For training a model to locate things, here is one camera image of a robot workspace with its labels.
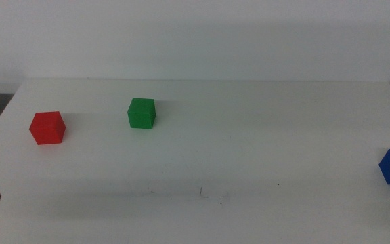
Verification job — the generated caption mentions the green cube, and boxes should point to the green cube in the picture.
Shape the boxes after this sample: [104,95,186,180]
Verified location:
[127,97,157,130]

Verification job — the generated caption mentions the red cube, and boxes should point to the red cube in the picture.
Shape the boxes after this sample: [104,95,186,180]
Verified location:
[28,110,67,146]

